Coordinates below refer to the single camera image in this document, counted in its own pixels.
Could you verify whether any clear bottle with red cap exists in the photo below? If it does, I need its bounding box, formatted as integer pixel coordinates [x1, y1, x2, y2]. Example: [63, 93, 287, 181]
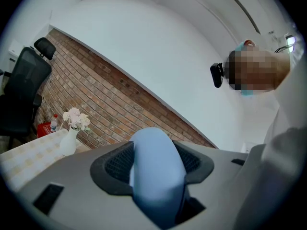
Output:
[50, 114, 59, 134]

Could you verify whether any person's head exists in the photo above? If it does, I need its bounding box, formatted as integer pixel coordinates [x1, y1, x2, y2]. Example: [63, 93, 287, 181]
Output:
[225, 40, 291, 92]

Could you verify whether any table with beige tablecloth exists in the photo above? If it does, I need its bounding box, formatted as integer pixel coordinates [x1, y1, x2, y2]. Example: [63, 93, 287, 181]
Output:
[0, 128, 93, 193]

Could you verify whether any red box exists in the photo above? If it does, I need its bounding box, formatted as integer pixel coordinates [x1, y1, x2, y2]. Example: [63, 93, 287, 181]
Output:
[37, 122, 62, 139]

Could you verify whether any white cabinet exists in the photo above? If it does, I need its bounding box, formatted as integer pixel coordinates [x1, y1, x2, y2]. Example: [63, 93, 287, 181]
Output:
[8, 38, 24, 58]

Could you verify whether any big blue plate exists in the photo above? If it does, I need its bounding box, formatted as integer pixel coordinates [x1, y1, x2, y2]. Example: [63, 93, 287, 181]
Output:
[129, 127, 187, 230]

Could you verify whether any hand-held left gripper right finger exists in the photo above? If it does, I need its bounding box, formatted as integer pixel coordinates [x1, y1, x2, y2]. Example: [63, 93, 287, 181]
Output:
[171, 140, 250, 230]

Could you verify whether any pale pink flower bunch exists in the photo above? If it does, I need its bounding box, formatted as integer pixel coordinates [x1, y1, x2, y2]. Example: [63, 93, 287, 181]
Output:
[62, 107, 92, 132]

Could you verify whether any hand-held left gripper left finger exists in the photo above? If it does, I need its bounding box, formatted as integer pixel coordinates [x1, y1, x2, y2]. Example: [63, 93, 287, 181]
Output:
[18, 141, 159, 230]

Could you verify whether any black head camera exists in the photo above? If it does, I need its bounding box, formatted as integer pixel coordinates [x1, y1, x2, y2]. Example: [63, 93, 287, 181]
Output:
[210, 62, 226, 89]

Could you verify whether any person's white shirt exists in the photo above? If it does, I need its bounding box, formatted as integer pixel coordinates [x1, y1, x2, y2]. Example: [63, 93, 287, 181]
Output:
[262, 56, 307, 143]

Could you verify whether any blue face mask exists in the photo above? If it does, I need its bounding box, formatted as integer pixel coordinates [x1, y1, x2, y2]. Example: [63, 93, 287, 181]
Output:
[234, 39, 256, 98]

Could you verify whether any black mesh office chair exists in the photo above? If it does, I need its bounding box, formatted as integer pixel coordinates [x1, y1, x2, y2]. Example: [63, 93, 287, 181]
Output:
[0, 37, 57, 150]

